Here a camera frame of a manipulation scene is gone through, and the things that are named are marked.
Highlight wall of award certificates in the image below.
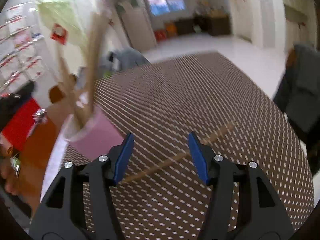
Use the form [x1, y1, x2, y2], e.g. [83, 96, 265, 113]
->
[0, 1, 44, 93]

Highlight green box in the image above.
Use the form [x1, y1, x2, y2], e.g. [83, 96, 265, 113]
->
[10, 155, 22, 178]

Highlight dark jacket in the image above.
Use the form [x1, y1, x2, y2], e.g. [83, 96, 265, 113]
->
[274, 44, 320, 140]

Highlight slim wooden chopstick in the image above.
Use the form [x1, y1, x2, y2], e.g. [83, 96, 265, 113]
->
[122, 121, 237, 183]

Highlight white refrigerator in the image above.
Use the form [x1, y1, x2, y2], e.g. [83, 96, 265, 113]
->
[117, 0, 158, 53]

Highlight dark wooden desk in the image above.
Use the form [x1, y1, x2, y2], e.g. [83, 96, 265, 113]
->
[175, 14, 230, 37]

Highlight green curtain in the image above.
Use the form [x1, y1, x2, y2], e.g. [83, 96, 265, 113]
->
[37, 0, 85, 45]

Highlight red tote bag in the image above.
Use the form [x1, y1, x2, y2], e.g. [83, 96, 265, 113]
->
[0, 97, 42, 150]

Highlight orange cardboard box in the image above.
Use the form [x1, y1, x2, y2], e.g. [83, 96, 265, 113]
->
[165, 22, 177, 38]

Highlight pink cup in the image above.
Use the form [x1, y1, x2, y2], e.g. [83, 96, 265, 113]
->
[62, 106, 125, 162]

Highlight grey jacket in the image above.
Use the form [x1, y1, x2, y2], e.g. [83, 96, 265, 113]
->
[100, 47, 152, 78]

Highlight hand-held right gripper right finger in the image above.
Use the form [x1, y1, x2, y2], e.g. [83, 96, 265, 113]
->
[188, 131, 294, 240]

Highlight red cardboard box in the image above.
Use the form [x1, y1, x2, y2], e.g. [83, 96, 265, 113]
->
[154, 29, 167, 42]

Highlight barred window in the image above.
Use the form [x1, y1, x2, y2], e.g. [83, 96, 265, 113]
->
[144, 0, 185, 17]

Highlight white underlay cloth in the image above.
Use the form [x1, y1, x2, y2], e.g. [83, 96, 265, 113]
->
[40, 127, 72, 205]

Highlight clear plastic bag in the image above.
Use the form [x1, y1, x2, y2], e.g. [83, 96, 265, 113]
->
[32, 109, 49, 125]

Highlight brown polka dot tablecloth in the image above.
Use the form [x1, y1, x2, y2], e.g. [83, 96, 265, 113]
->
[30, 51, 315, 240]

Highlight person's left hand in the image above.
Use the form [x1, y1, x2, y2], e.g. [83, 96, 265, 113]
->
[0, 172, 24, 197]

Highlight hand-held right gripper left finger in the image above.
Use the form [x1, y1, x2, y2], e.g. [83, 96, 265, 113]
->
[29, 132, 135, 240]

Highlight red diamond wall decoration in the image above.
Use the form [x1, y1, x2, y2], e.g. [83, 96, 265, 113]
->
[50, 23, 69, 45]

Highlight bunch of wooden chopsticks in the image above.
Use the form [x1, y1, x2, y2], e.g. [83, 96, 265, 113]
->
[56, 12, 110, 133]

